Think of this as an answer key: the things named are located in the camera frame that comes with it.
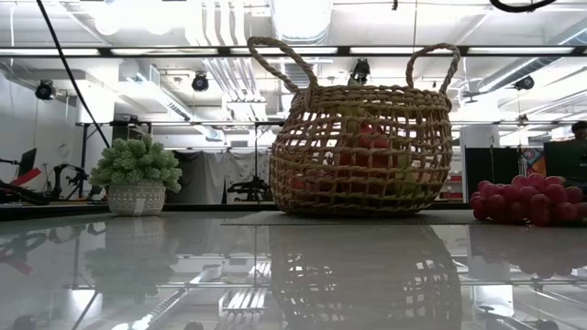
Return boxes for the black monitor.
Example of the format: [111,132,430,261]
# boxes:
[544,139,587,181]

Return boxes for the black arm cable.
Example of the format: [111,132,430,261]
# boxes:
[35,0,112,149]
[488,0,559,14]

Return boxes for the grey hanging cloth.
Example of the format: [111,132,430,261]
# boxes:
[167,149,271,206]

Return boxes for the bright red grape bunch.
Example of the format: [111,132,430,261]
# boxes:
[470,172,587,226]

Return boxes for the woven wicker basket with handles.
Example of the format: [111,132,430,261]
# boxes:
[247,36,461,217]

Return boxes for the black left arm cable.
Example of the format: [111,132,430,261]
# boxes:
[35,0,112,149]

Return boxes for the black and red background equipment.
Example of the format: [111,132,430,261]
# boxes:
[0,147,42,189]

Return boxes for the black overhead frame bar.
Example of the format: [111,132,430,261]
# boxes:
[0,44,587,58]

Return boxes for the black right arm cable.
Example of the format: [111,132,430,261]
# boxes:
[488,0,559,14]

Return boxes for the black partition panel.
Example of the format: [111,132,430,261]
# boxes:
[464,146,522,203]

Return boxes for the black ceiling spotlight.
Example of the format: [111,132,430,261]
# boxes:
[35,80,57,101]
[191,71,210,93]
[513,75,536,92]

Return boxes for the black overhead camera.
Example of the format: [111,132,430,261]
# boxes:
[349,58,371,84]

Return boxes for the green plant in white pot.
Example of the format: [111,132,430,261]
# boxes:
[89,135,183,217]

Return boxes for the colourful poster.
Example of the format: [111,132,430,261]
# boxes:
[522,147,547,178]

